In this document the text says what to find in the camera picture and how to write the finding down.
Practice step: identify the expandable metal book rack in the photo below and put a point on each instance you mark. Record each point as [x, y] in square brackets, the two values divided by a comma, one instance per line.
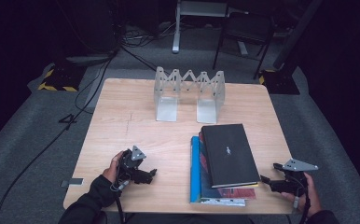
[165, 102]

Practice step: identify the black hardcover book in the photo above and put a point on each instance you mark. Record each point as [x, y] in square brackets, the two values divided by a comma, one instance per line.
[231, 155]

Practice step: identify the dark slanted post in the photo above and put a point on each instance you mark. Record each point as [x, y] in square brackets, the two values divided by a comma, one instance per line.
[296, 34]

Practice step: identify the white desk frame leg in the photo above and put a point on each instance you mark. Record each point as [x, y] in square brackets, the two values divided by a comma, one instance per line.
[176, 31]

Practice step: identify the black metal chair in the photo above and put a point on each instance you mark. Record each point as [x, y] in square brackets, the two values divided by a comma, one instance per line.
[246, 34]

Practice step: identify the grey floor tape strip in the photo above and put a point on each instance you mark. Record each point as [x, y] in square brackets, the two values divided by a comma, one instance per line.
[72, 182]

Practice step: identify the large blue book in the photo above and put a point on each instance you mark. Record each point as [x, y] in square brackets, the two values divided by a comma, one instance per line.
[195, 174]

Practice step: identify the person's right hand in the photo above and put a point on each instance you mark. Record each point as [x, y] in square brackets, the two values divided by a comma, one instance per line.
[313, 199]

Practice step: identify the grey stand base plate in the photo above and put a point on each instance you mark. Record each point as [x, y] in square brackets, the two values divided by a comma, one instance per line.
[88, 59]

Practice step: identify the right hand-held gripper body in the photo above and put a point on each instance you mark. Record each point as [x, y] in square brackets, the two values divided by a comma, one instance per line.
[294, 179]

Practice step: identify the person's left hand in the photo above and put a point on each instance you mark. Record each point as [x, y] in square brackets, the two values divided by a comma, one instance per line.
[111, 171]

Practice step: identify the yellow black striped stand base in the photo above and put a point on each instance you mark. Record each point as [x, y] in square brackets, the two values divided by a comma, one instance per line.
[60, 79]
[280, 82]

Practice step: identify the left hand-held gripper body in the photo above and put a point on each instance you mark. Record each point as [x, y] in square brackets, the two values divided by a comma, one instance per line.
[128, 161]

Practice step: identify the red illustrated book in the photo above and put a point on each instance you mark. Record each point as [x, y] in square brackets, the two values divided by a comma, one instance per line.
[234, 193]

